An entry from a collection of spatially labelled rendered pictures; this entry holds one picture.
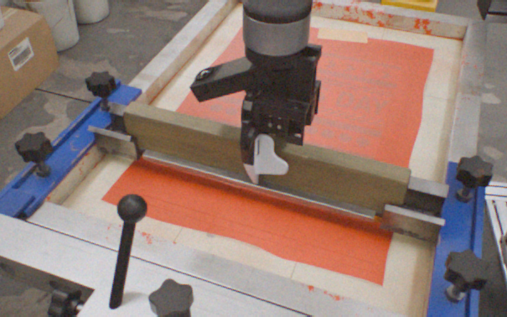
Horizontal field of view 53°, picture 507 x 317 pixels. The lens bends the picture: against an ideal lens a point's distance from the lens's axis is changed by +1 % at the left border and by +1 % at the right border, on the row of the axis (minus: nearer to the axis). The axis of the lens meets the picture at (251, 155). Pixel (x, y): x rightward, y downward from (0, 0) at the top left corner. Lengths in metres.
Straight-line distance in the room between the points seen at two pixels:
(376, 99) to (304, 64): 0.40
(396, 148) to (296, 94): 0.30
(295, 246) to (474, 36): 0.63
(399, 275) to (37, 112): 2.20
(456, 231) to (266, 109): 0.29
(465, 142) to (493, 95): 1.99
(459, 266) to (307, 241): 0.21
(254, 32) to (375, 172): 0.24
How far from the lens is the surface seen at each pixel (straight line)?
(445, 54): 1.13
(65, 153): 0.80
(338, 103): 0.94
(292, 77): 0.59
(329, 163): 0.66
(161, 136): 0.75
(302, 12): 0.55
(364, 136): 0.87
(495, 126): 2.63
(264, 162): 0.67
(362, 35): 1.15
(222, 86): 0.63
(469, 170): 0.70
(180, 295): 0.45
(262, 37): 0.55
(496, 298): 1.68
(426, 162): 0.85
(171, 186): 0.78
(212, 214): 0.73
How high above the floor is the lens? 1.51
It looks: 43 degrees down
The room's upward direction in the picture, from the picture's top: straight up
